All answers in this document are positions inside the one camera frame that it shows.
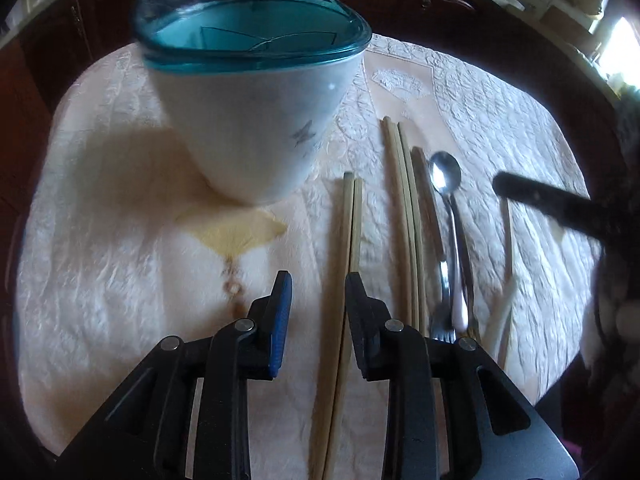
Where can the dark brown chopstick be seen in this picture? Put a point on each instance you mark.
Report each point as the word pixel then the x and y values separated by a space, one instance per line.
pixel 425 190

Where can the white cup teal rim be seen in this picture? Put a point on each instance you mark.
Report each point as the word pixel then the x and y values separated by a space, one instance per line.
pixel 251 85

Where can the stainless steel spoon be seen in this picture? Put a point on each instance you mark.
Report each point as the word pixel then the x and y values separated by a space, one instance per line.
pixel 445 177

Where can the bamboo chopstick pair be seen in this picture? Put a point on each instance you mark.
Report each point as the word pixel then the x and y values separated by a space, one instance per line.
pixel 331 323
pixel 350 263
pixel 392 138
pixel 420 311

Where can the right hand white glove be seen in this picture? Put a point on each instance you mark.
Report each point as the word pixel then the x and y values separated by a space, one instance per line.
pixel 610 331

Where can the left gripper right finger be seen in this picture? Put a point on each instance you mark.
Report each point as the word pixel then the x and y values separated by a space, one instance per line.
pixel 387 349

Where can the quilted pink tablecloth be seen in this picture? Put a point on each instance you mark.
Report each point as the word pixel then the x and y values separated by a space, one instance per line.
pixel 126 242

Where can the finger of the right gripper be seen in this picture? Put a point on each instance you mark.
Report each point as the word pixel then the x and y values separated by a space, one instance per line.
pixel 570 210

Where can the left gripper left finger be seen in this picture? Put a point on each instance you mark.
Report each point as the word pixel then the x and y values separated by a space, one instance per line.
pixel 250 348

